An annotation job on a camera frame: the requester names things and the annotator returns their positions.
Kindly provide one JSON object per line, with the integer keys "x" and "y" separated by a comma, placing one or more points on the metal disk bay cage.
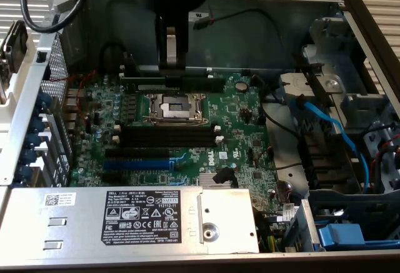
{"x": 343, "y": 67}

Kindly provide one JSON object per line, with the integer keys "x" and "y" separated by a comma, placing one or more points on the short black expansion slot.
{"x": 112, "y": 176}

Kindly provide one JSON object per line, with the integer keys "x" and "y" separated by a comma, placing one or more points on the metal CPU socket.
{"x": 175, "y": 106}

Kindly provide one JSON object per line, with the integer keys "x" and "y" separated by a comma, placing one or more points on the black plastic case clip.
{"x": 41, "y": 57}

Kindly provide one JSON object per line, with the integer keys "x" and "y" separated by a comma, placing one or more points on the silver coin battery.
{"x": 241, "y": 86}

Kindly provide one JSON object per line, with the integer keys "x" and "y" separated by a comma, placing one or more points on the white barcode tag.
{"x": 287, "y": 212}

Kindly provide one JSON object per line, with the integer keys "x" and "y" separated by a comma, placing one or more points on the open metal PC case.
{"x": 250, "y": 42}

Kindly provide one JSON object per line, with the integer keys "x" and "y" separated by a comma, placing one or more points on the silver power supply unit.
{"x": 78, "y": 223}

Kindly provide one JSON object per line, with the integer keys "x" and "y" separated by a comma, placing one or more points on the black ribbed plastic bracket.
{"x": 325, "y": 160}

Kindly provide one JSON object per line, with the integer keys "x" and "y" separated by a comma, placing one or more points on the blue plastic drive latch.
{"x": 340, "y": 237}

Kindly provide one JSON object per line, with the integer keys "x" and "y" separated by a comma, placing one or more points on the black graphics card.
{"x": 14, "y": 45}

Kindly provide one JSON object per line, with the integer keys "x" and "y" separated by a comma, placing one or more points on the white metal chassis bracket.
{"x": 22, "y": 76}

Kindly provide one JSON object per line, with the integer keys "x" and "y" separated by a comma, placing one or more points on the blue plastic slot clip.
{"x": 38, "y": 125}
{"x": 43, "y": 99}
{"x": 32, "y": 140}
{"x": 28, "y": 156}
{"x": 26, "y": 172}

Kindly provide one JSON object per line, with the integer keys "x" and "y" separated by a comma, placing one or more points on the silver chipset heatsink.
{"x": 206, "y": 180}

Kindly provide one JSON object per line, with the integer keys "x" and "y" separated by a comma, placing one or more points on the green Dell motherboard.
{"x": 237, "y": 135}

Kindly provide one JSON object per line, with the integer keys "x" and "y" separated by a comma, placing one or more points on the black power plug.
{"x": 200, "y": 24}

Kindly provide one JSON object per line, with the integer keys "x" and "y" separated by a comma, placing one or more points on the long black expansion slot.
{"x": 137, "y": 153}

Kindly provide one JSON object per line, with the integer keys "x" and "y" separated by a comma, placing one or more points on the black angled connector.
{"x": 222, "y": 175}

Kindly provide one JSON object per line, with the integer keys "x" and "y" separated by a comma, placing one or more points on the grey metal drive carrier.
{"x": 300, "y": 229}

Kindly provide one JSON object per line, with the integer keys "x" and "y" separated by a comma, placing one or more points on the silver disk bracket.
{"x": 300, "y": 84}

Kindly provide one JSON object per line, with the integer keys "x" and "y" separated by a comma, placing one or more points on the blue expansion slot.
{"x": 137, "y": 164}

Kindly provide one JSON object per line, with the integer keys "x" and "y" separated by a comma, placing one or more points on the black RAM slot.
{"x": 168, "y": 132}
{"x": 168, "y": 138}
{"x": 168, "y": 127}
{"x": 197, "y": 73}
{"x": 168, "y": 143}

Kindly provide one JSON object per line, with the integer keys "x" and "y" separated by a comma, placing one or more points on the green RAM stick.
{"x": 203, "y": 83}

